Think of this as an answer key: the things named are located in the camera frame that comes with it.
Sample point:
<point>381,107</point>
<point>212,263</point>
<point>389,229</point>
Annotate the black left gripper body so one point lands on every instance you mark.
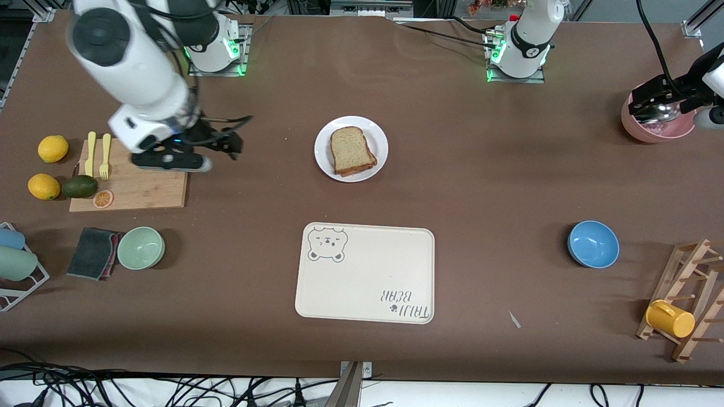
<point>681,89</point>

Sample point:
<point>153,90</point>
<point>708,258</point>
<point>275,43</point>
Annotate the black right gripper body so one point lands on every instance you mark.
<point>202,133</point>

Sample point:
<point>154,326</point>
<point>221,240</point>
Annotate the white round plate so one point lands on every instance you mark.
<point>322,152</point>

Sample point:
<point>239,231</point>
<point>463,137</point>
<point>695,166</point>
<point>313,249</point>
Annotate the brown sandwich top bread slice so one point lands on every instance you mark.
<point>350,148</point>

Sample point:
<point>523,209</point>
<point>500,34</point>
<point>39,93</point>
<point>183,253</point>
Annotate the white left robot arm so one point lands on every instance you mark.
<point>526,51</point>

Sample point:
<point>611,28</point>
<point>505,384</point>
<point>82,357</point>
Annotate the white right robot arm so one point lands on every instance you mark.
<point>136,62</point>

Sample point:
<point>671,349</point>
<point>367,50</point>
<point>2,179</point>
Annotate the metal spoon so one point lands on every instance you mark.
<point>659,113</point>

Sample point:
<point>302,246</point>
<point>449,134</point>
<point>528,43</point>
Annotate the pink ribbed bowl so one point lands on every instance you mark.
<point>650,134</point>

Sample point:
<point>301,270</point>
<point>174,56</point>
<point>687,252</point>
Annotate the wooden cutting board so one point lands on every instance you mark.
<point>141,192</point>

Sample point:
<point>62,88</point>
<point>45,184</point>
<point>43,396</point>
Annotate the yellow plastic fork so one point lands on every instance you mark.
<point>104,158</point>

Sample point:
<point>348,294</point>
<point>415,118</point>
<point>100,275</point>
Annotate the yellow plastic knife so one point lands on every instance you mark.
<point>90,152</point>

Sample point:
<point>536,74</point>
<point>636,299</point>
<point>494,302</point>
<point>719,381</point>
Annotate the orange slice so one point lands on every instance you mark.
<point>103,199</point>

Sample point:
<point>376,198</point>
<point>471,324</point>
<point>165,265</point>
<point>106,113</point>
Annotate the brown bread slice under egg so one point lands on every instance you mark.
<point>357,171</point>

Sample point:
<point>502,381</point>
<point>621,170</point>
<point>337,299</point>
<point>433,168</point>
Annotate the pale green bowl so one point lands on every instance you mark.
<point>141,249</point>

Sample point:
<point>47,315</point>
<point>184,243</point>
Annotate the dark green avocado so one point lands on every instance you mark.
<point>79,186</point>

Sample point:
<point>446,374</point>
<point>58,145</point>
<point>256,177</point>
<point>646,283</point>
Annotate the blue bowl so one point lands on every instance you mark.
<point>594,244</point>

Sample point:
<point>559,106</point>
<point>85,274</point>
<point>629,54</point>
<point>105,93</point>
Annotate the yellow lemon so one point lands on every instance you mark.
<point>44,186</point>
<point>53,149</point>

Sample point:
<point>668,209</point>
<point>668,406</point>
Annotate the dark grey folded cloth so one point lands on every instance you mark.
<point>90,253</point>

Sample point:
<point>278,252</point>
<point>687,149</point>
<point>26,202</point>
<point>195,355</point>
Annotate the wooden mug rack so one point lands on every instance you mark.
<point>681,265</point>

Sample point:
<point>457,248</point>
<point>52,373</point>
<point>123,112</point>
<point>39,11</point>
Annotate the cream tray with bear print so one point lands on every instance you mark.
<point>362,282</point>

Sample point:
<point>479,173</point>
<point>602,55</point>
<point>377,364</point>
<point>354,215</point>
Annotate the grey metal box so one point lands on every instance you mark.
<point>370,8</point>

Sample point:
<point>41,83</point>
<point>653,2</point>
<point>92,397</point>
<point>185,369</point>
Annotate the yellow mug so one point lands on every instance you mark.
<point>670,319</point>

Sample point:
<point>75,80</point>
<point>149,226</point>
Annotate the light blue cup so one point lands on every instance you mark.
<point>11,238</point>

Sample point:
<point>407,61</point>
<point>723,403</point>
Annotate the pale green cup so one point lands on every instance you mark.
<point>17,264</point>

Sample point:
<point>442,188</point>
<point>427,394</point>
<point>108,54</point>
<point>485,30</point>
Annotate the small white paper scrap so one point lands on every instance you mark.
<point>514,319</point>

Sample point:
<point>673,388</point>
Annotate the aluminium frame corner bracket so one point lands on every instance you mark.
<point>44,14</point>
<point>693,29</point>

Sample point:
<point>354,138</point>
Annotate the grey metal table bracket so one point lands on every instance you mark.
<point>350,387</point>

